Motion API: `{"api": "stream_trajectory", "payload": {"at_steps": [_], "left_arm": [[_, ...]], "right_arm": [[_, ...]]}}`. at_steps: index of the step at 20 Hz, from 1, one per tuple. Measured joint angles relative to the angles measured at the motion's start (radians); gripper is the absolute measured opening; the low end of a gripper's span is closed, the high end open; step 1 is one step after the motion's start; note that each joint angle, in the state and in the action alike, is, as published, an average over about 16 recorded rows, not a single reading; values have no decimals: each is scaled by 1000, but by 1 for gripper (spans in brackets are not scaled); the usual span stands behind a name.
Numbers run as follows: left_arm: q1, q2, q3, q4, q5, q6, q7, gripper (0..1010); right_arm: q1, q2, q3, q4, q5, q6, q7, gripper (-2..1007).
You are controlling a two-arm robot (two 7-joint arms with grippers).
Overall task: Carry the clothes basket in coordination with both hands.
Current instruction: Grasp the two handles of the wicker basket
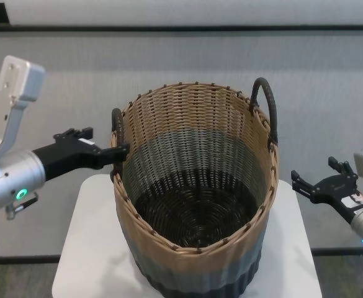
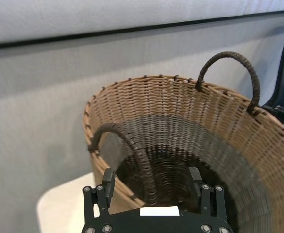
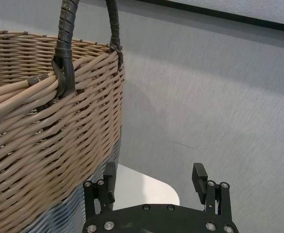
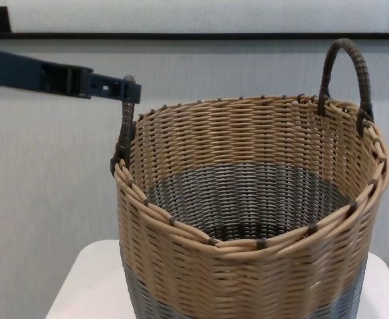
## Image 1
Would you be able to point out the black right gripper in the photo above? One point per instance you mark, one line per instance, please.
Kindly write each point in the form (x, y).
(336, 191)

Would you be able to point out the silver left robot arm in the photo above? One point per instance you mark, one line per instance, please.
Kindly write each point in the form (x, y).
(13, 177)

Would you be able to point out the white pedestal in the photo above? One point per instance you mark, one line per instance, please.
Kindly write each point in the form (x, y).
(85, 248)

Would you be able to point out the white wall board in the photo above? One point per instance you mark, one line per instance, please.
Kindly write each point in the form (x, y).
(199, 12)

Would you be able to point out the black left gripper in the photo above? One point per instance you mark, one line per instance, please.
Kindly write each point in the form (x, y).
(66, 155)

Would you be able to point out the woven tricolour laundry basket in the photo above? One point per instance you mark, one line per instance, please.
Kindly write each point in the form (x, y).
(199, 248)

